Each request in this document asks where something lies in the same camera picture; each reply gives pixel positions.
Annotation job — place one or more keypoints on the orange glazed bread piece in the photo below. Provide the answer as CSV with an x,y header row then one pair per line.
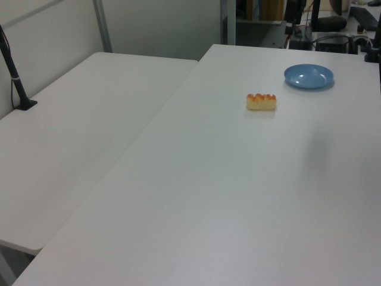
x,y
261,102

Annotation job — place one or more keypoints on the blue round plate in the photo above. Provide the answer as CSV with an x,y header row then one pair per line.
x,y
308,77

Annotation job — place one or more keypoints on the grey metal shelf leg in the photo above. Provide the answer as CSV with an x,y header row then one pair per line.
x,y
227,21

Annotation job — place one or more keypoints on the grey cabinet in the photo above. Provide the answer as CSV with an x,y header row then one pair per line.
x,y
259,34

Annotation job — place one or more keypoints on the black hanging device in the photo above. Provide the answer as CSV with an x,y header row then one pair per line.
x,y
293,10

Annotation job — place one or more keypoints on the black electronics box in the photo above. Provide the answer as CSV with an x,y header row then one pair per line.
x,y
331,43

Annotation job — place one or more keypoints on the black monitor stand pole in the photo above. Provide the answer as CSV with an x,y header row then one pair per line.
x,y
315,15

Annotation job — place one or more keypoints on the dark padded pouch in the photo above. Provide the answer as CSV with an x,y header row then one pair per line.
x,y
332,23

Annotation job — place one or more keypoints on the black clamp stand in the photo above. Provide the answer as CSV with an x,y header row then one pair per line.
x,y
371,53

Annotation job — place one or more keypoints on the black keyboard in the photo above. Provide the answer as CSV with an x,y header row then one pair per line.
x,y
364,17

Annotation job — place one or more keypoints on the grey metal frame post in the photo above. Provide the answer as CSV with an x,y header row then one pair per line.
x,y
103,26

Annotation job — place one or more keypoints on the black camera stand pole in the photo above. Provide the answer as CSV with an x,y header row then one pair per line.
x,y
18,86

